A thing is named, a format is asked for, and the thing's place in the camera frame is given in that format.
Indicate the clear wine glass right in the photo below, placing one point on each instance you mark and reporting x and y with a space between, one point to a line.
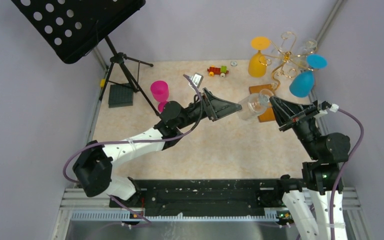
308 47

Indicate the aluminium frame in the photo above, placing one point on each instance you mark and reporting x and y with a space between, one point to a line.
75 206

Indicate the black foot pedal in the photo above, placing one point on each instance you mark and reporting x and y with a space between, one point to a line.
120 95

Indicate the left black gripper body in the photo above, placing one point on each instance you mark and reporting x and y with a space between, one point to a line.
205 111

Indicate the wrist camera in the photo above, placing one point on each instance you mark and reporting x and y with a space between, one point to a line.
196 80
332 107

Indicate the black perforated music stand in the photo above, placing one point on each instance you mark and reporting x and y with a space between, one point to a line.
73 28

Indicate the blue wine glass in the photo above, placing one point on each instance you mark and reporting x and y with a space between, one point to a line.
304 82

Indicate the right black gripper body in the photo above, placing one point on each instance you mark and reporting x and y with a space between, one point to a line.
303 124

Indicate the yellow wine glass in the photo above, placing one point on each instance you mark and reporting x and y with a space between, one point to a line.
257 66

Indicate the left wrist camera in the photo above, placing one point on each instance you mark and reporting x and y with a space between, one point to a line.
196 80

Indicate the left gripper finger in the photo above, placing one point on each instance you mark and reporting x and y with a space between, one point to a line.
212 101
224 109

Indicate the pink wine glass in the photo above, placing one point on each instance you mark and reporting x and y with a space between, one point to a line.
160 92

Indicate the gold wine glass rack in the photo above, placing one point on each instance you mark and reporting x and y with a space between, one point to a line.
285 64

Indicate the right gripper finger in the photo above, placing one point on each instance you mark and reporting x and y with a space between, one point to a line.
296 120
285 110

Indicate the colourful toy train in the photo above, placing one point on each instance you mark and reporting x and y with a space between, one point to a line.
218 71

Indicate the clear wine glass front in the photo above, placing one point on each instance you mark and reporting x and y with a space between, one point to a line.
255 104

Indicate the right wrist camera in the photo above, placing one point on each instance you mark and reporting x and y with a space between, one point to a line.
332 107

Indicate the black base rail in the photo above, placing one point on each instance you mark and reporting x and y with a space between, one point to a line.
210 197

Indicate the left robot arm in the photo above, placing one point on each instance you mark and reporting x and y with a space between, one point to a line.
97 162

